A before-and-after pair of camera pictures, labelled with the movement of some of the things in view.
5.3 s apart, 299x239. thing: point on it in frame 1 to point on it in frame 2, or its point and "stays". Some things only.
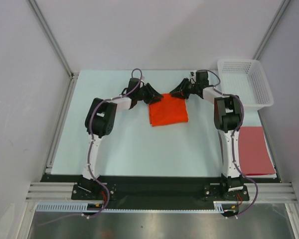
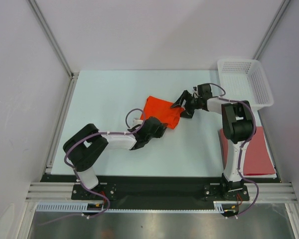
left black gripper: (151, 92) to (160, 130)
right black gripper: (177, 92) to (189, 113)
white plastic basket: (246, 78) stays
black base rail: (160, 191) stays
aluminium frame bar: (63, 191) stays
